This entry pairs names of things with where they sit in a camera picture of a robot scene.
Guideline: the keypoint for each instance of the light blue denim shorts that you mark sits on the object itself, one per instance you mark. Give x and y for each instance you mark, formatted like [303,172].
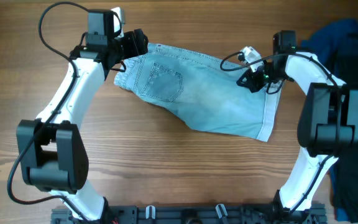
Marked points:
[192,86]

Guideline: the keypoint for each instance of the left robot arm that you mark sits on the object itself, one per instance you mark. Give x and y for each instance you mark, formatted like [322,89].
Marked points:
[52,156]

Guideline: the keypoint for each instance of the left white rail clip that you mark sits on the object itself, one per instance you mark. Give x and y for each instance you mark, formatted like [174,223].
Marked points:
[150,212]

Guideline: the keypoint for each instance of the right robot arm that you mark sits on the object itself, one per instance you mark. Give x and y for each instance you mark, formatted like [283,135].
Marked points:
[328,122]

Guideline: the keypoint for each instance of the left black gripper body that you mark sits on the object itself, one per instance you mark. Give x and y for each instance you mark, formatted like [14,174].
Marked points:
[127,46]

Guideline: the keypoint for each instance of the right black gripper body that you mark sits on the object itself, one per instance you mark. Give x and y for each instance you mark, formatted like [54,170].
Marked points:
[260,78]

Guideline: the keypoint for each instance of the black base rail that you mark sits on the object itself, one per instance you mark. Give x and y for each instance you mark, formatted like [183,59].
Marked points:
[235,215]

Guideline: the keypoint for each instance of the white rail clip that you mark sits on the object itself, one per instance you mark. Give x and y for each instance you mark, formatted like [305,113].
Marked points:
[221,211]
[150,212]

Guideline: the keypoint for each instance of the right white rail clip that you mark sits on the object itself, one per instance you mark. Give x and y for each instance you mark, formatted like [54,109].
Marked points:
[221,211]

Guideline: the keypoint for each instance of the blue shirt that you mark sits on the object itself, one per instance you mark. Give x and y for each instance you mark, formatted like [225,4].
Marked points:
[325,42]

